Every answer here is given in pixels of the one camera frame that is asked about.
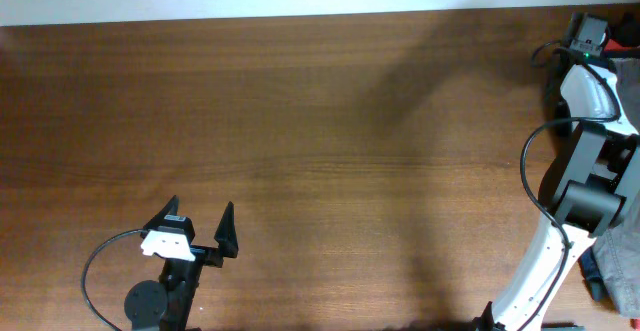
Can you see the black garment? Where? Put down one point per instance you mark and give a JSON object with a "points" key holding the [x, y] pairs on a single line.
{"points": [[627, 32]]}

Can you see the red garment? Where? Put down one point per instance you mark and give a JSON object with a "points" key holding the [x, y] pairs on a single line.
{"points": [[617, 45]]}

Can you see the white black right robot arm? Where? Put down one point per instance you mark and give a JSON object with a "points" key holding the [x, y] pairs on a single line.
{"points": [[592, 186]]}

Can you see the dark blue garment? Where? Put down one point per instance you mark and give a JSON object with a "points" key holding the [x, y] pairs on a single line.
{"points": [[592, 276]]}

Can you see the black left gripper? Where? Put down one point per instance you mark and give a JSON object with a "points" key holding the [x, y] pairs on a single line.
{"points": [[225, 238]]}

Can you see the grey shorts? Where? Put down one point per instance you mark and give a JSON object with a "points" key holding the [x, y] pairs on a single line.
{"points": [[617, 254]]}

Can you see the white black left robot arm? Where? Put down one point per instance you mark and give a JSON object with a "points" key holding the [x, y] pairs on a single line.
{"points": [[165, 303]]}

